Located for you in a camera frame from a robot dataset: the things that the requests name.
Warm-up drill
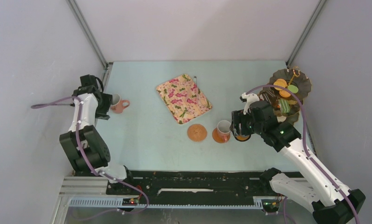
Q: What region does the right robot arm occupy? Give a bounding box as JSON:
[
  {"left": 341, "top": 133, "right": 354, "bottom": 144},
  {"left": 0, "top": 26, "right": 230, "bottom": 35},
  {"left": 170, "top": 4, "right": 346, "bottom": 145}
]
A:
[{"left": 230, "top": 101, "right": 366, "bottom": 224}]

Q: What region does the green round biscuit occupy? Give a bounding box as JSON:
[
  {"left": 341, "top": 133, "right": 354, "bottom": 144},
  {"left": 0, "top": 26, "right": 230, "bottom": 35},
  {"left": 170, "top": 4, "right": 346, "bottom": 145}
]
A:
[{"left": 287, "top": 84, "right": 299, "bottom": 94}]

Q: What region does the orange round biscuit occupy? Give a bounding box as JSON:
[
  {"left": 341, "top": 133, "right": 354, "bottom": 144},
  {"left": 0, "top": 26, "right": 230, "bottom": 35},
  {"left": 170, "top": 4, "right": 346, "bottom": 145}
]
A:
[{"left": 279, "top": 90, "right": 292, "bottom": 98}]

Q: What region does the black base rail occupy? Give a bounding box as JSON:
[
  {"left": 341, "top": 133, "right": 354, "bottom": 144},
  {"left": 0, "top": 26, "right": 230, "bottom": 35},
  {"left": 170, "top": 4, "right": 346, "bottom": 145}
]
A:
[{"left": 106, "top": 170, "right": 284, "bottom": 207}]

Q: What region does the orange question mark coaster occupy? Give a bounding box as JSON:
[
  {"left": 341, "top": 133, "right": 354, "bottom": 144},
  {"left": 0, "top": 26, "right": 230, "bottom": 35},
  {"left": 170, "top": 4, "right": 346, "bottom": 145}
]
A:
[{"left": 234, "top": 135, "right": 251, "bottom": 142}]

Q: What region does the small pink cup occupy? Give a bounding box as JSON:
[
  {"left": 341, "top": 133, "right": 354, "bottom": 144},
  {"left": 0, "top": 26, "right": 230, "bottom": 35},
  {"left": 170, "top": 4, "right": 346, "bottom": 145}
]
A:
[{"left": 217, "top": 120, "right": 231, "bottom": 133}]

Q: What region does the green striped cake slice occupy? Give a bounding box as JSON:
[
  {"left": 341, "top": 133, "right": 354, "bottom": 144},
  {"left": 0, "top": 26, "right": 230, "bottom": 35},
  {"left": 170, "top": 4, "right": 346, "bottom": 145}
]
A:
[{"left": 278, "top": 99, "right": 290, "bottom": 114}]

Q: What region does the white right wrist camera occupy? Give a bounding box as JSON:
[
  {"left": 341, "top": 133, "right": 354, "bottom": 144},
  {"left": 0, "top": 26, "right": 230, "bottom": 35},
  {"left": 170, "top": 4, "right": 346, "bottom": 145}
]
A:
[{"left": 240, "top": 92, "right": 260, "bottom": 115}]

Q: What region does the pink mug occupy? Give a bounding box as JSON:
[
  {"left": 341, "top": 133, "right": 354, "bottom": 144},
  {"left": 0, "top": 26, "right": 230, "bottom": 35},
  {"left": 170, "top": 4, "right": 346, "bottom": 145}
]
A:
[{"left": 110, "top": 94, "right": 130, "bottom": 114}]

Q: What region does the small yellow cookie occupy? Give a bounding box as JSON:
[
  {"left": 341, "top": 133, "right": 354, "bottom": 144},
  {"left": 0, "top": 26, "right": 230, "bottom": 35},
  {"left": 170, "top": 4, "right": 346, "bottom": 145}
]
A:
[{"left": 273, "top": 78, "right": 288, "bottom": 91}]

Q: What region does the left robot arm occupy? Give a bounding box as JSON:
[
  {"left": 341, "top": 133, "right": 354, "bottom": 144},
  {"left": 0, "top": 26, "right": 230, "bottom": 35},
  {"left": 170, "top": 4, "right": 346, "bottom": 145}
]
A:
[{"left": 59, "top": 75, "right": 135, "bottom": 194}]

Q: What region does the three tier black cake stand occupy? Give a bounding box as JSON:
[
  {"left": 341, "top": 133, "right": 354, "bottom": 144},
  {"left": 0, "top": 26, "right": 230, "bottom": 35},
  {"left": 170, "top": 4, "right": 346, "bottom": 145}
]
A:
[{"left": 259, "top": 66, "right": 312, "bottom": 125}]

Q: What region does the chocolate cake piece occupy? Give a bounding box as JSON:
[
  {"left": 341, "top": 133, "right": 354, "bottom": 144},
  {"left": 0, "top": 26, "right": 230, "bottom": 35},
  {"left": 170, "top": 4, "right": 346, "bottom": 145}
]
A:
[{"left": 259, "top": 91, "right": 278, "bottom": 105}]

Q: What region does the wooden round coaster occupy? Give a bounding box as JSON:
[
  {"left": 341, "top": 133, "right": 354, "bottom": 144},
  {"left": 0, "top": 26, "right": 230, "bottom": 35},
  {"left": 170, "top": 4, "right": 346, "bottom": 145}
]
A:
[
  {"left": 187, "top": 124, "right": 207, "bottom": 142},
  {"left": 212, "top": 128, "right": 231, "bottom": 144}
]

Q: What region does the floral rectangular tray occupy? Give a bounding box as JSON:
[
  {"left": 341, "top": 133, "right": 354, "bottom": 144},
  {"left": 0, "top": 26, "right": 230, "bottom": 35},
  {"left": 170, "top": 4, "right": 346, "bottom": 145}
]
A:
[{"left": 156, "top": 74, "right": 212, "bottom": 125}]

